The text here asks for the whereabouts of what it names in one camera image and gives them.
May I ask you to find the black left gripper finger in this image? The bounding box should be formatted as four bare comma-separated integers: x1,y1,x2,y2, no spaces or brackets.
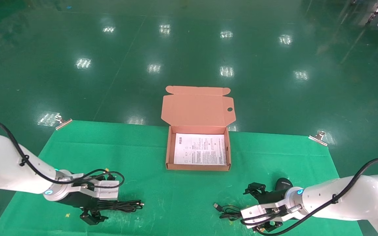
79,209,108,226
93,173,116,182

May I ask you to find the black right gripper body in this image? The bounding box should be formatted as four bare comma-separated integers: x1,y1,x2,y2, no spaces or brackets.
258,188,289,206

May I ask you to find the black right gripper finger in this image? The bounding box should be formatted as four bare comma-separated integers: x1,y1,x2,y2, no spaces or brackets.
243,183,267,197
255,221,283,233

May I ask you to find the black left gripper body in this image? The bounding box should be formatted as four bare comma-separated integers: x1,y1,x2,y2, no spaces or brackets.
56,192,100,211

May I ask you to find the black wired computer mouse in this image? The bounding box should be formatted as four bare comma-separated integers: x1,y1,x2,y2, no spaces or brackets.
213,178,294,221

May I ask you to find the black data cable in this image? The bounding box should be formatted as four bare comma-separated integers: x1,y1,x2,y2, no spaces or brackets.
95,199,144,213

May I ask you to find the open brown cardboard box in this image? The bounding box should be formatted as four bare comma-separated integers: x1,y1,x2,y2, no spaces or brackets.
161,86,236,171

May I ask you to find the silver metal binder clip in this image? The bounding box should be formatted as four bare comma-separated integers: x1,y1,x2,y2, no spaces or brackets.
55,115,73,130
308,131,328,146

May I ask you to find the white printed instruction sheet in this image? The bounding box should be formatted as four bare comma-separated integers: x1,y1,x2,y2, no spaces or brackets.
174,133,227,166

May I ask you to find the green table mat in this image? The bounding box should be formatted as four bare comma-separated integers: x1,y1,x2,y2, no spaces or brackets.
0,120,363,236

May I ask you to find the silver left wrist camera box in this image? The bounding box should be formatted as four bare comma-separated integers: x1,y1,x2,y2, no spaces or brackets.
72,180,120,200

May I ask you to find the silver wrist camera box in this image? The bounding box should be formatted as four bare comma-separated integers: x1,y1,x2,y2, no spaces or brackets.
72,180,120,200
241,202,304,229

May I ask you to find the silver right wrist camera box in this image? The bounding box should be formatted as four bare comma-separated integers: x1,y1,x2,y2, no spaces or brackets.
241,202,304,229

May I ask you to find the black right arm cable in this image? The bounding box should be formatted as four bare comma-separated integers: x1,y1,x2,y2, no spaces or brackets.
256,158,378,236

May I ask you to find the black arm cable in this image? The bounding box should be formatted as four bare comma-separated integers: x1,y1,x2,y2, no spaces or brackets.
256,158,378,236
0,120,125,189

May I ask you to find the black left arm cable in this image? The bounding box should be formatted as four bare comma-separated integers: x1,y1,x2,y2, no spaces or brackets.
0,120,125,189

